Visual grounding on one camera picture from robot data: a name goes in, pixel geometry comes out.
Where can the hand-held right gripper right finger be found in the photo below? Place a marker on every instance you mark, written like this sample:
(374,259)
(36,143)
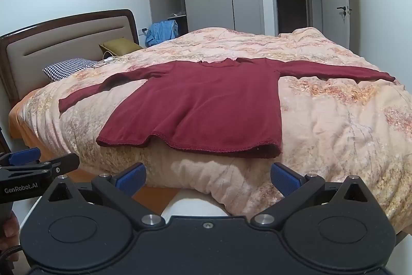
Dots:
(285,180)

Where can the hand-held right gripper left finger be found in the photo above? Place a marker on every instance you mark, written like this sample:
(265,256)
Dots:
(132,180)

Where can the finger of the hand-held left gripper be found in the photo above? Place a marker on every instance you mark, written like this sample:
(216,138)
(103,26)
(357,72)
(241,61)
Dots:
(25,156)
(62,164)

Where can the maroon long-sleeved sweater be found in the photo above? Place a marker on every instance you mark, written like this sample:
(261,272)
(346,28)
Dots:
(199,107)

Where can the person's left hand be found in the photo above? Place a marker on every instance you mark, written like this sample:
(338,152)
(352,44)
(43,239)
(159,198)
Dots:
(8,228)

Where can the floral peach quilt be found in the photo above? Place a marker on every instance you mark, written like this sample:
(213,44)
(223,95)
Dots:
(322,133)

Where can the white cloth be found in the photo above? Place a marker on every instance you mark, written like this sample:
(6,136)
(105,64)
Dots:
(193,205)

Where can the houndstooth pillow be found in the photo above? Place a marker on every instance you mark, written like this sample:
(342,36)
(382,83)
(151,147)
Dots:
(67,68)

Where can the padded wooden bed headboard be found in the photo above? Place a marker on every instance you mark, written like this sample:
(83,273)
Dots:
(64,36)

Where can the olive green pillow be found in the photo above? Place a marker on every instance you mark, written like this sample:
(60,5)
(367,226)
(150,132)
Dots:
(120,45)

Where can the blue garment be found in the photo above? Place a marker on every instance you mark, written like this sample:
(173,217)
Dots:
(159,31)

